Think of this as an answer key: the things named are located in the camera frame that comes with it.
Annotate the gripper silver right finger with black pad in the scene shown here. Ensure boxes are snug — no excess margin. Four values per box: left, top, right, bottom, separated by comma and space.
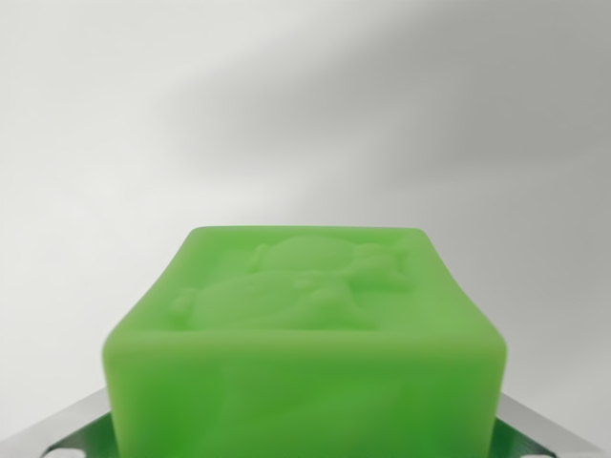
489, 390, 611, 458

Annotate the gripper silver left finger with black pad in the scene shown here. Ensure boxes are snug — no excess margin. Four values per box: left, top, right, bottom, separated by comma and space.
0, 386, 118, 458

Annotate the green cube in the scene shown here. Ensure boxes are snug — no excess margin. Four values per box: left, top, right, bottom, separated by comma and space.
100, 225, 509, 458

